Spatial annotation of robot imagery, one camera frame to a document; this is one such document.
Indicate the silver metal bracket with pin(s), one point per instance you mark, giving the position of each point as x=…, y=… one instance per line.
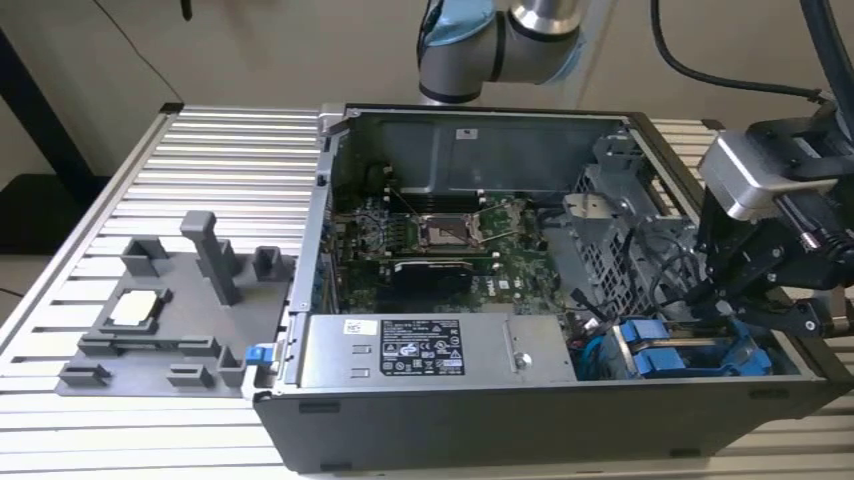
x=588, y=206

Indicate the green motherboard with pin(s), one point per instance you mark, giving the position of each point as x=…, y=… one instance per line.
x=528, y=280

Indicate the hard disk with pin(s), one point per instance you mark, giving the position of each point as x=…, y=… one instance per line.
x=644, y=331

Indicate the white case wall sticker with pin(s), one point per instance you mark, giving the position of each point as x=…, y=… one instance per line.
x=468, y=134

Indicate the black open PC case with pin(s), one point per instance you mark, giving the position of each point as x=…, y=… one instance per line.
x=508, y=430

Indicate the small black hanging object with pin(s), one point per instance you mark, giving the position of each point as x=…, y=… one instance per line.
x=186, y=10

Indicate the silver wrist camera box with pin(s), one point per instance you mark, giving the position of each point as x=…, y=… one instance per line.
x=741, y=175

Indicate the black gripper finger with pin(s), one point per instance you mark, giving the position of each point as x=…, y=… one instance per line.
x=788, y=312
x=734, y=260

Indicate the black table corner cap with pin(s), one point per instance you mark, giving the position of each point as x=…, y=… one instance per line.
x=713, y=125
x=173, y=107

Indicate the white barcode sticker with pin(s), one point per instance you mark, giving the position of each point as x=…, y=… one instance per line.
x=361, y=327

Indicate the thin metal locking lever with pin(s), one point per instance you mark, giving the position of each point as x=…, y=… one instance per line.
x=404, y=201

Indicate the blue disk carrier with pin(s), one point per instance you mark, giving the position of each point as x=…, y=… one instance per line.
x=661, y=362

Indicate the grey power supply unit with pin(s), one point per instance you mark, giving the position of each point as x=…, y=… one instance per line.
x=334, y=355

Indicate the silver CPU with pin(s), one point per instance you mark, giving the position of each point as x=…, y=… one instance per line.
x=137, y=306

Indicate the blue case latch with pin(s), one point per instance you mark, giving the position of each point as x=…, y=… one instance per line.
x=257, y=355

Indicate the black RAM slot row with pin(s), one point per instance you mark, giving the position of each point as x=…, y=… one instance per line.
x=437, y=201

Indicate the grey metal drive cage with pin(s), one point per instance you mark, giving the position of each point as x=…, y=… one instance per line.
x=601, y=260

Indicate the CPU socket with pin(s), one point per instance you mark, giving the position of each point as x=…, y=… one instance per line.
x=444, y=232

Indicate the black metal stand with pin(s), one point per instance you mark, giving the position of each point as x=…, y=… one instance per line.
x=47, y=215

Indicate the black power supply label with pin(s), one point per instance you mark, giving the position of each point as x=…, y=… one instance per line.
x=421, y=350

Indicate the grey parts rack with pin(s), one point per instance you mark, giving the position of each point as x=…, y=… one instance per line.
x=194, y=330

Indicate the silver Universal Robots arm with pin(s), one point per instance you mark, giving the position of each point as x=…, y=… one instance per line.
x=461, y=65

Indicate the black graphics card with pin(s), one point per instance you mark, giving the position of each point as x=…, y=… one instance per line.
x=430, y=285

